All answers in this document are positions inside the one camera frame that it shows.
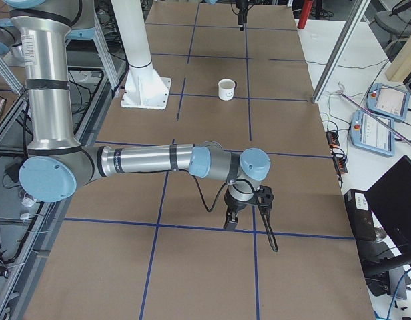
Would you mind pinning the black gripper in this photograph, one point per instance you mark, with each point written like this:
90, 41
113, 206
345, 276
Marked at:
233, 204
240, 13

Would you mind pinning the white smiley mug black handle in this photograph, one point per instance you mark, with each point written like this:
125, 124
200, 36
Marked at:
226, 89

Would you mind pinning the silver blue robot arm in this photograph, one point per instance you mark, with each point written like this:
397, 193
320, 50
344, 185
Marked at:
228, 5
58, 164

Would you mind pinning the blue tape strip lengthwise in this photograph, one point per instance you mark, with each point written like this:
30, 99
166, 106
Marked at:
248, 83
255, 253

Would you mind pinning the blue tape strip right lengthwise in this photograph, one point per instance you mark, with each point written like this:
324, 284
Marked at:
255, 253

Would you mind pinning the orange black connector strip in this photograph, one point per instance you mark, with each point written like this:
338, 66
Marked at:
339, 156

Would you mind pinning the black box on desk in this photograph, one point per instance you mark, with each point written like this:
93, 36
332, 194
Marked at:
359, 215

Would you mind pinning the grey office chair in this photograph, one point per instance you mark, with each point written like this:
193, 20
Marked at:
397, 21

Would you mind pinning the black laptop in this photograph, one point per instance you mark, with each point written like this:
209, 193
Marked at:
390, 200

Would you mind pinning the near teach pendant tablet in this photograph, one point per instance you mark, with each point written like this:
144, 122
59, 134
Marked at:
367, 133

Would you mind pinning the teach pendant tablet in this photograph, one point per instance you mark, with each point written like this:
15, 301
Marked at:
388, 101
367, 133

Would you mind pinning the blue tape strip right crosswise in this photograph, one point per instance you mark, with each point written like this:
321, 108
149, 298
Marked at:
170, 226

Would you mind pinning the far teach pendant tablet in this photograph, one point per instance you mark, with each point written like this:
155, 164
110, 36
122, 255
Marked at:
388, 101

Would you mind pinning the wooden beam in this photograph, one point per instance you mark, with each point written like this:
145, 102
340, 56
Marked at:
401, 65

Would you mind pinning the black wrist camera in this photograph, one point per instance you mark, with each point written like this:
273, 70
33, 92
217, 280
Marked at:
265, 197

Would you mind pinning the aluminium frame post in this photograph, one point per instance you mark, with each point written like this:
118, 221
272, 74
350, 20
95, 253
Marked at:
346, 33

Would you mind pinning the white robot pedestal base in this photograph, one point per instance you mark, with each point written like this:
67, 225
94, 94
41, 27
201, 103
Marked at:
144, 88

